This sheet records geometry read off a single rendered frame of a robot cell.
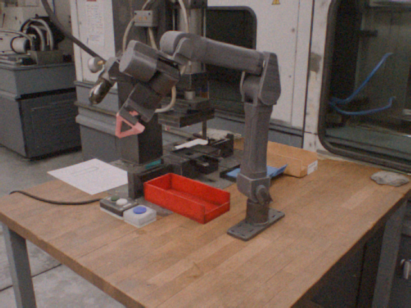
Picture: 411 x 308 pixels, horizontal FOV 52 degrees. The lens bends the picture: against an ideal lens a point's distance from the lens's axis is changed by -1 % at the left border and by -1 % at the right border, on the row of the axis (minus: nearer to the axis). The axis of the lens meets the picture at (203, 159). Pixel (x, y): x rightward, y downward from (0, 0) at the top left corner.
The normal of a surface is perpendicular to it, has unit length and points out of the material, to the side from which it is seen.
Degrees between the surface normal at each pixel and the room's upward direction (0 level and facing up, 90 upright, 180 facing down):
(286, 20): 90
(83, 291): 0
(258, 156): 87
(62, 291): 0
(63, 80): 90
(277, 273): 0
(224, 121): 90
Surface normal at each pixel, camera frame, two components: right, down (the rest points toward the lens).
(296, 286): 0.00, -0.94
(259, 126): 0.42, 0.38
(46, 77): 0.71, 0.23
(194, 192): -0.66, 0.26
